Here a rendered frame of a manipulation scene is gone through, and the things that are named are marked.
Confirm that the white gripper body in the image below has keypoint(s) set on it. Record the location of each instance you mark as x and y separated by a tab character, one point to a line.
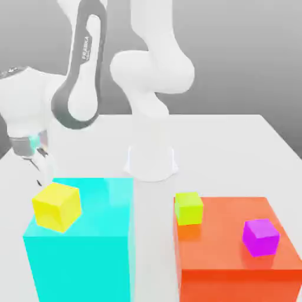
46	166

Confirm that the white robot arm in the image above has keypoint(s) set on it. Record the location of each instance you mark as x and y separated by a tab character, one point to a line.
151	70

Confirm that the small yellow cube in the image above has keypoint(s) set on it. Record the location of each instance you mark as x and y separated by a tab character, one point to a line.
55	207

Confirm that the small lime green cube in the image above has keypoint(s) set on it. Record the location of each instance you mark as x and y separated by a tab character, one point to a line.
188	210

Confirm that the small magenta cube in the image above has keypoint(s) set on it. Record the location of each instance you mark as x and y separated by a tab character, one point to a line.
260	239

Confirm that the large cyan box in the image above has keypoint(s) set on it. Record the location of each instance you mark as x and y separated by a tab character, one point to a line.
82	259

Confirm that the large orange box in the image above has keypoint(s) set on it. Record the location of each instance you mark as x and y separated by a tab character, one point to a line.
224	250

